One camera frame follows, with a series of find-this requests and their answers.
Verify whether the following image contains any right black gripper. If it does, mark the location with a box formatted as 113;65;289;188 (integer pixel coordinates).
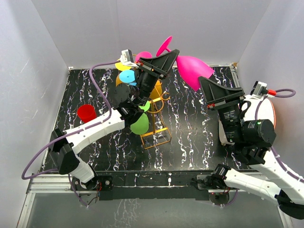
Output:
196;76;243;142

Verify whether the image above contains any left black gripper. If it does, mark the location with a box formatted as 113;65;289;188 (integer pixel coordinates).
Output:
136;50;180;107

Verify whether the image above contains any magenta plastic wine glass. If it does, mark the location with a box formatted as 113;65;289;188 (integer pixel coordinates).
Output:
135;51;152;62

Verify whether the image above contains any orange plastic wine glass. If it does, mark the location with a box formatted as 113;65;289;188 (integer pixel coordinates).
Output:
150;80;162;100

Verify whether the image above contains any light blue plastic wine glass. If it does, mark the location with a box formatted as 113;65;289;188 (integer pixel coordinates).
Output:
119;70;135;84

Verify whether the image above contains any yellow-orange plastic wine glass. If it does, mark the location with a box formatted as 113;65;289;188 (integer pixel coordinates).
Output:
115;62;131;86

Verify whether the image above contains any green plastic wine glass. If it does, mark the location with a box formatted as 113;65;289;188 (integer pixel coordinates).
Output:
130;101;150;135

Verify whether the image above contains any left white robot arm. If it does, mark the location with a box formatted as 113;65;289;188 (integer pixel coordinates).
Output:
49;49;180;190

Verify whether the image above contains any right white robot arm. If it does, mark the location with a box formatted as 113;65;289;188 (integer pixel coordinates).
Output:
191;76;304;220

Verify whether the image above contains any red plastic wine glass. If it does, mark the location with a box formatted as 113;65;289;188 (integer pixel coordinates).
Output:
77;104;97;123

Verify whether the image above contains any white cylindrical lamp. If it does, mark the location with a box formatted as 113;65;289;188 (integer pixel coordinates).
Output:
218;94;277;145

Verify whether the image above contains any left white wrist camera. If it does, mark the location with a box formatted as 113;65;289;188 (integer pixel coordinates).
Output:
120;49;137;67

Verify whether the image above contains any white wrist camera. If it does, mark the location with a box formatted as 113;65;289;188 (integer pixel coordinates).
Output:
250;81;276;99
120;49;137;67

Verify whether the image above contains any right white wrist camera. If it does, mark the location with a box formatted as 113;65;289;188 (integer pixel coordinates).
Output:
250;81;276;99

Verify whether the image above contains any gold wire wine glass rack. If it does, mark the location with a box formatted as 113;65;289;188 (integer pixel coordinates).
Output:
116;54;172;150

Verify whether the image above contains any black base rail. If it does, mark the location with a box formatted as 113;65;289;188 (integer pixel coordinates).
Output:
71;170;238;201

